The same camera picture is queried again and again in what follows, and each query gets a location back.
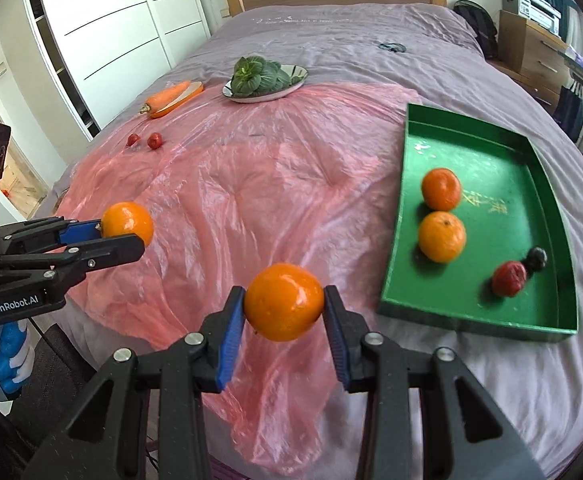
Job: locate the dark bag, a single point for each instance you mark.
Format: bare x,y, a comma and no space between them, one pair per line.
570,110

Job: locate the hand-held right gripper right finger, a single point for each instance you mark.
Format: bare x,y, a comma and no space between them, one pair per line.
335,340

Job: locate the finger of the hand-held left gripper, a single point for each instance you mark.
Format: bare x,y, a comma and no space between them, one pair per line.
78,232
111,249

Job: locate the grey printer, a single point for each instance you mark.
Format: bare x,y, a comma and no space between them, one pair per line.
531,7

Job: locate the green bok choy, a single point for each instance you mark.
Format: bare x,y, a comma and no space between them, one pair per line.
259,77

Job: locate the small red fruit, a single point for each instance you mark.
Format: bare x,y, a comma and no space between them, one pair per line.
155,141
132,140

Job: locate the bed with purple cover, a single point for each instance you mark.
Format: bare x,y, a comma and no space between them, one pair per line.
321,45

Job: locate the wrinkled red fruit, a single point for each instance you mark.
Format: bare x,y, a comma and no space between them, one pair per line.
510,279

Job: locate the carrot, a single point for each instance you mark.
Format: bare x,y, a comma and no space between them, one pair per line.
169,96

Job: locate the orange rimmed plate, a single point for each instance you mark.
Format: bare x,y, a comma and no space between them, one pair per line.
191,94

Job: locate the black backpack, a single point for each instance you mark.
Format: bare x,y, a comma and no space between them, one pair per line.
476,25

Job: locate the person's dark clothing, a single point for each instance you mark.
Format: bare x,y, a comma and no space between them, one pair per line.
51,375

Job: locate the person's left hand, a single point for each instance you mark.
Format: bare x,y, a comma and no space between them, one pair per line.
8,360

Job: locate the wooden drawer cabinet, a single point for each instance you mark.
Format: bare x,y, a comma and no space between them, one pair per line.
531,55

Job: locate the pink plastic sheet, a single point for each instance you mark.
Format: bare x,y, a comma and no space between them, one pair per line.
221,185

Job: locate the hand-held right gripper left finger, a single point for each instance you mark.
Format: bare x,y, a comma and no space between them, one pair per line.
231,340

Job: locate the dark purple plum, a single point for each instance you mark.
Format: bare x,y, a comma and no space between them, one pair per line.
537,258

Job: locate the orange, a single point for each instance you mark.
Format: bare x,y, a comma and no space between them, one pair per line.
442,237
127,221
284,302
441,189

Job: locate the green tray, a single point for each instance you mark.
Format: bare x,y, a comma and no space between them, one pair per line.
496,160

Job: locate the white wardrobe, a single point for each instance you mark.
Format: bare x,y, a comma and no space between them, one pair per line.
121,35

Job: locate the white plate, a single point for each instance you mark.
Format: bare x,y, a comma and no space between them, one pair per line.
294,77

